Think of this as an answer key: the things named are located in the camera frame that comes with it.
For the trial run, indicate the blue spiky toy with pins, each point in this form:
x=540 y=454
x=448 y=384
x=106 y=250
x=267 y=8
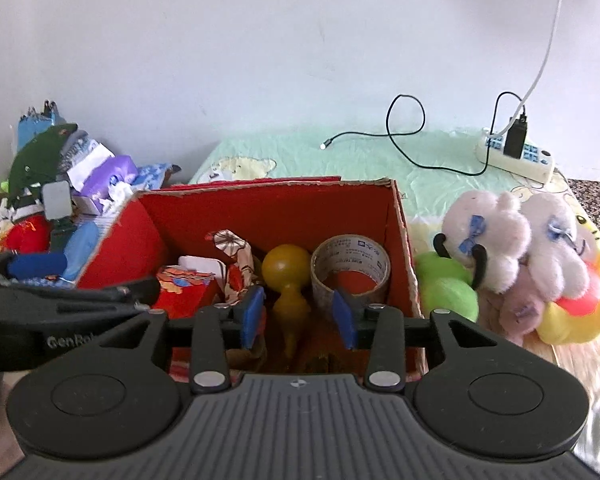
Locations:
x=32 y=122

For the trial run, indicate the red plush toy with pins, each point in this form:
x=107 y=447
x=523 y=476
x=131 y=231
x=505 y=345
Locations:
x=27 y=235

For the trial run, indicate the yellow-brown wooden gourd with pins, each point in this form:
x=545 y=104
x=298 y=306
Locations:
x=285 y=265

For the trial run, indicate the red patterned gift box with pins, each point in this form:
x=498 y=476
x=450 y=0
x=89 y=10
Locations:
x=185 y=292

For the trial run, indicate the small grey square mirror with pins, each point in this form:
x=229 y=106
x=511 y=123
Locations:
x=56 y=200

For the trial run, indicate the patterned silk scarf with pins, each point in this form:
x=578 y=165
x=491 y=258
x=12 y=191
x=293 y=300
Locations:
x=230 y=245

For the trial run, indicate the black charger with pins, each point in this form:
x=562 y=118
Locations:
x=515 y=137

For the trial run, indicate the clear printed tape roll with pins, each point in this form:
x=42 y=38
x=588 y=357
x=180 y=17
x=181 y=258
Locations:
x=350 y=255

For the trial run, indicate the yellow plush toy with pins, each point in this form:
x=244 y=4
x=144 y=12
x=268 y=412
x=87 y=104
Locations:
x=575 y=320

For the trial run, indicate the green plush toy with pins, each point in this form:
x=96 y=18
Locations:
x=445 y=290

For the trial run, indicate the light blue packet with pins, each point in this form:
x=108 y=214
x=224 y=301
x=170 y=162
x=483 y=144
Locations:
x=82 y=247

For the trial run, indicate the pink plush toy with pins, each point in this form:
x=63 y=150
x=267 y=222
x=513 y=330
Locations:
x=520 y=312

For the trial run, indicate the purple tissue packet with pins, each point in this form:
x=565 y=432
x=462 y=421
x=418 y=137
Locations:
x=107 y=172

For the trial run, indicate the red cardboard box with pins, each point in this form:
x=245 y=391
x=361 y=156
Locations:
x=280 y=210

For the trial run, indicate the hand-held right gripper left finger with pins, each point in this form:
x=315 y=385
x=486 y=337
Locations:
x=252 y=317

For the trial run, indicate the brown patterned cloth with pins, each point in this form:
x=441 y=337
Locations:
x=597 y=210

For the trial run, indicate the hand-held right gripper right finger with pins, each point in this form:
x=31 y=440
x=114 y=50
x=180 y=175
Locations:
x=342 y=317

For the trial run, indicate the white power strip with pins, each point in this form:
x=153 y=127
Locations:
x=535 y=160

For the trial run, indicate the blue white printed packet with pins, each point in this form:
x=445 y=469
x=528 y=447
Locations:
x=152 y=175

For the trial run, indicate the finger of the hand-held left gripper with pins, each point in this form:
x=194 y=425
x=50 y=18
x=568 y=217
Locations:
x=35 y=265
x=80 y=295

